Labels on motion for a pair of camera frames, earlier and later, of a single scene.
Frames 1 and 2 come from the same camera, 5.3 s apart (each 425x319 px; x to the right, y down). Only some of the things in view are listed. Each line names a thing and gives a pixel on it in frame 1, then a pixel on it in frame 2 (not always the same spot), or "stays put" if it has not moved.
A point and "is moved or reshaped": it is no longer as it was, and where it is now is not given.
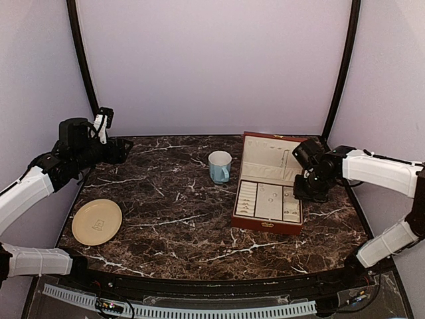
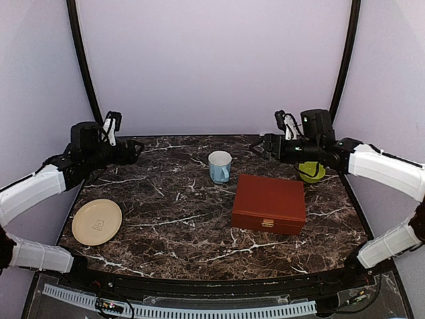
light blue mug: [220, 163] stays put
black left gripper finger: [127, 145] to [135, 149]
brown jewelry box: [265, 199] is moved or reshaped
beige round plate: [96, 221] stays put
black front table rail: [345, 276] stays put
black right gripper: [301, 193] to [269, 139]
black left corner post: [72, 4] stays put
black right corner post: [354, 22] stays put
